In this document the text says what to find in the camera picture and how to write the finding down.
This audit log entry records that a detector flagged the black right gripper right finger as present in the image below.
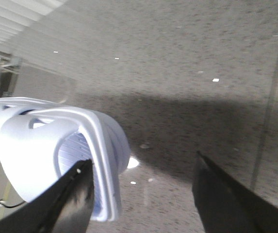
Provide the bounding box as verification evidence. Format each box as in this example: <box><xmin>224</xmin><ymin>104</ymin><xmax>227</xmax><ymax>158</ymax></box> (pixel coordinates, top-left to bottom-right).
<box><xmin>192</xmin><ymin>151</ymin><xmax>278</xmax><ymax>233</ymax></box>

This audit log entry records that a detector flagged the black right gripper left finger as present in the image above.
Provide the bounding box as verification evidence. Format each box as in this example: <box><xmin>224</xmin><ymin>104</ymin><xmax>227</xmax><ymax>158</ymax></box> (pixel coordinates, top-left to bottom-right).
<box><xmin>0</xmin><ymin>160</ymin><xmax>94</xmax><ymax>233</ymax></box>

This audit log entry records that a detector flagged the light blue slipper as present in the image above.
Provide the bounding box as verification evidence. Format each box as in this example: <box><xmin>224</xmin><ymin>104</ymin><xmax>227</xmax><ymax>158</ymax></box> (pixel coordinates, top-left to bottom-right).
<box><xmin>0</xmin><ymin>105</ymin><xmax>92</xmax><ymax>202</ymax></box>
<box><xmin>0</xmin><ymin>97</ymin><xmax>131</xmax><ymax>222</ymax></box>

